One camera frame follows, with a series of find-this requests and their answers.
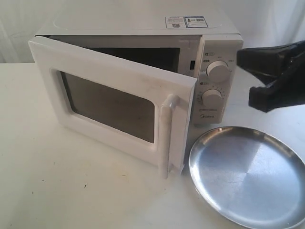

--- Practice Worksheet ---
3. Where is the white control knob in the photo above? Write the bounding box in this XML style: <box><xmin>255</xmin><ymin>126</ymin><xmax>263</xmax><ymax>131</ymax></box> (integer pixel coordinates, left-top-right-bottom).
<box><xmin>202</xmin><ymin>89</ymin><xmax>223</xmax><ymax>109</ymax></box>
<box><xmin>206</xmin><ymin>61</ymin><xmax>230</xmax><ymax>83</ymax></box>

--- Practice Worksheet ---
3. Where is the blue white label sticker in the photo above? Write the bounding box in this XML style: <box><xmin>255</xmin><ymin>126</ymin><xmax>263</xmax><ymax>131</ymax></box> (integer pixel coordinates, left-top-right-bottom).
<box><xmin>165</xmin><ymin>16</ymin><xmax>209</xmax><ymax>29</ymax></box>

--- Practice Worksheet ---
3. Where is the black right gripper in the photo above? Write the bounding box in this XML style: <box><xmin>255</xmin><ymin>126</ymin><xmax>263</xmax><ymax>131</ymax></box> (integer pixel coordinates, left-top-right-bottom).
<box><xmin>236</xmin><ymin>41</ymin><xmax>305</xmax><ymax>113</ymax></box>

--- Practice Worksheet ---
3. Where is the white microwave door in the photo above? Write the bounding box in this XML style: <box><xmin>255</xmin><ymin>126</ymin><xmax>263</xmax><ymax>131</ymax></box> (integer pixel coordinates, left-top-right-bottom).
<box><xmin>29</xmin><ymin>36</ymin><xmax>196</xmax><ymax>178</ymax></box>

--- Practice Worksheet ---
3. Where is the upper white control knob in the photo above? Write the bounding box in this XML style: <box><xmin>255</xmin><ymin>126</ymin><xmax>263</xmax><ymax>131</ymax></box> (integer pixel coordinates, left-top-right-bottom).
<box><xmin>206</xmin><ymin>61</ymin><xmax>230</xmax><ymax>83</ymax></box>

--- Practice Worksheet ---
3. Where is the round stainless steel plate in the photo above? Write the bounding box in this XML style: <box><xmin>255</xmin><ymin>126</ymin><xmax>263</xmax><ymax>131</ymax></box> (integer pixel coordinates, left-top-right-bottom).
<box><xmin>188</xmin><ymin>126</ymin><xmax>305</xmax><ymax>229</ymax></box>

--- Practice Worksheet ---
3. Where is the lower white control knob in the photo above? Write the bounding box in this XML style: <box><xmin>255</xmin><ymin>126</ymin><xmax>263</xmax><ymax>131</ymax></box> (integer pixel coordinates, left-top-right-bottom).
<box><xmin>202</xmin><ymin>89</ymin><xmax>223</xmax><ymax>109</ymax></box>

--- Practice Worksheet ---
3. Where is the white microwave oven body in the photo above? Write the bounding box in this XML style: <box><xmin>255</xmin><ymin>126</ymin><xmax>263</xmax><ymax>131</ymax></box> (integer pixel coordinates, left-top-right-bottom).
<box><xmin>33</xmin><ymin>0</ymin><xmax>243</xmax><ymax>125</ymax></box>

